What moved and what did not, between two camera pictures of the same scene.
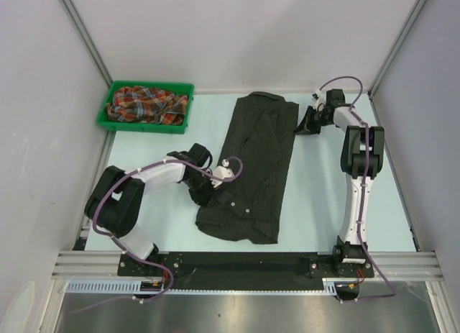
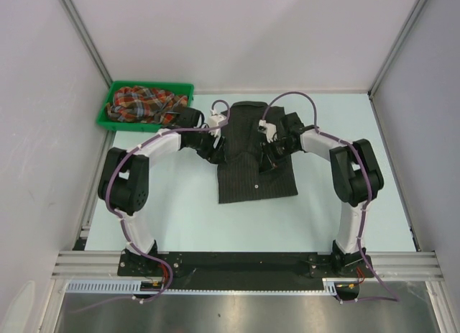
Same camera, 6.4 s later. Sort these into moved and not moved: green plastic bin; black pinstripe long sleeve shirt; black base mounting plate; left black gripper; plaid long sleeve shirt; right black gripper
Moved: right black gripper; left black gripper; black pinstripe long sleeve shirt
Not moved: plaid long sleeve shirt; black base mounting plate; green plastic bin
